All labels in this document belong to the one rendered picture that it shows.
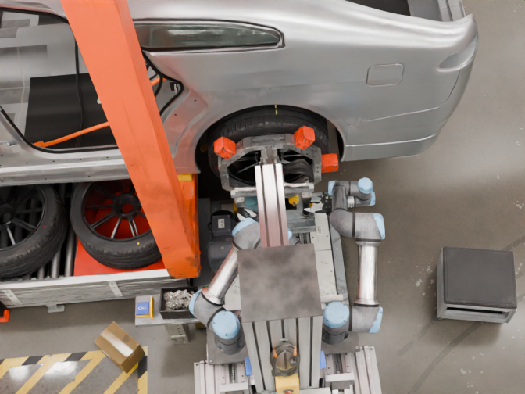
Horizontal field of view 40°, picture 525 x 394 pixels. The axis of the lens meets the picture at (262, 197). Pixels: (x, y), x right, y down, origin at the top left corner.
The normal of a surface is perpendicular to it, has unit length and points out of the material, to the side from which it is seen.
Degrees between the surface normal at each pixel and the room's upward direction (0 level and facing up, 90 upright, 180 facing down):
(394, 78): 90
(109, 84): 90
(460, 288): 0
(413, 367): 0
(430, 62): 90
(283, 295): 0
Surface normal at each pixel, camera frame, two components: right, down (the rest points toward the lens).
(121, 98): 0.07, 0.86
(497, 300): -0.05, -0.50
